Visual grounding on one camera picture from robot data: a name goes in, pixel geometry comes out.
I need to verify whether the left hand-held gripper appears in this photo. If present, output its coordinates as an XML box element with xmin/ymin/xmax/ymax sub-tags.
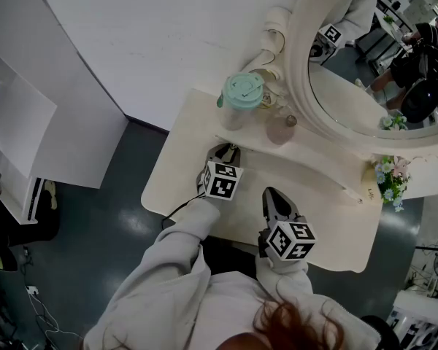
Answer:
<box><xmin>196</xmin><ymin>142</ymin><xmax>245</xmax><ymax>202</ymax></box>

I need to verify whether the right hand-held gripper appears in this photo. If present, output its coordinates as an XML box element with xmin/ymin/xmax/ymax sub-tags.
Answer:
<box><xmin>256</xmin><ymin>186</ymin><xmax>318</xmax><ymax>263</ymax></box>

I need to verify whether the person's right forearm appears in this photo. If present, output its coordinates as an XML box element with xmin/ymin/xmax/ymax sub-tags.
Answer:
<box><xmin>254</xmin><ymin>254</ymin><xmax>314</xmax><ymax>308</ymax></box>

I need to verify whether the person's left forearm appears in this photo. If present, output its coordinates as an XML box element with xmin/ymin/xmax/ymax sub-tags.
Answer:
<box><xmin>153</xmin><ymin>196</ymin><xmax>222</xmax><ymax>273</ymax></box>

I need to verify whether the white dressing table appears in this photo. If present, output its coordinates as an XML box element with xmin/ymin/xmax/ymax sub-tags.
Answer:
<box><xmin>140</xmin><ymin>87</ymin><xmax>385</xmax><ymax>274</ymax></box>

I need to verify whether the clear cup with teal lid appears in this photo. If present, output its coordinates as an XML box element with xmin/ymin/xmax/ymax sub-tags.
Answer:
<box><xmin>215</xmin><ymin>71</ymin><xmax>266</xmax><ymax>132</ymax></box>

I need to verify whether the round pinkish glass jar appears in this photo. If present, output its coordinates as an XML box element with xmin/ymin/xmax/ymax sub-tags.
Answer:
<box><xmin>264</xmin><ymin>114</ymin><xmax>298</xmax><ymax>146</ymax></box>

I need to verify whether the small clear glass holder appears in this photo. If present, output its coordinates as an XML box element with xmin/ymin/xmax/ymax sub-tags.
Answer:
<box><xmin>259</xmin><ymin>91</ymin><xmax>277</xmax><ymax>110</ymax></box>

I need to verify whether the artificial flower bouquet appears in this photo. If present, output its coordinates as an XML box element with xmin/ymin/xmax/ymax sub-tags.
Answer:
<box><xmin>372</xmin><ymin>154</ymin><xmax>412</xmax><ymax>213</ymax></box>

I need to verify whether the person's torso in grey hoodie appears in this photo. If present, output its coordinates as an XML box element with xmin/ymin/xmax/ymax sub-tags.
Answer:
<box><xmin>82</xmin><ymin>238</ymin><xmax>383</xmax><ymax>350</ymax></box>

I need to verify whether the oval white framed mirror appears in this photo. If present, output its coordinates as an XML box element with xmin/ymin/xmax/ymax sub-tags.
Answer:
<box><xmin>281</xmin><ymin>0</ymin><xmax>438</xmax><ymax>156</ymax></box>

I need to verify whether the pale yellow slipper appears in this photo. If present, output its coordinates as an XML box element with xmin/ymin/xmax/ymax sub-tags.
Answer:
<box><xmin>43</xmin><ymin>179</ymin><xmax>58</xmax><ymax>211</ymax></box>

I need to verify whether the white shelf unit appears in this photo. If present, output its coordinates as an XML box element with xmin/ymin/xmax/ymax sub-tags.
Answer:
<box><xmin>385</xmin><ymin>289</ymin><xmax>438</xmax><ymax>350</ymax></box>

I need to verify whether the white cabinet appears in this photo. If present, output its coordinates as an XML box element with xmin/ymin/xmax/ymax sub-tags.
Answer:
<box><xmin>0</xmin><ymin>42</ymin><xmax>59</xmax><ymax>226</ymax></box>

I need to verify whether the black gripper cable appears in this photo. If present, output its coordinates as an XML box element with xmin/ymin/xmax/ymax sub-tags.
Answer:
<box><xmin>161</xmin><ymin>192</ymin><xmax>207</xmax><ymax>230</ymax></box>

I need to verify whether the white floor cable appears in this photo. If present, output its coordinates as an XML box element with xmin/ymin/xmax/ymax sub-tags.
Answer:
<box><xmin>28</xmin><ymin>292</ymin><xmax>84</xmax><ymax>341</ymax></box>

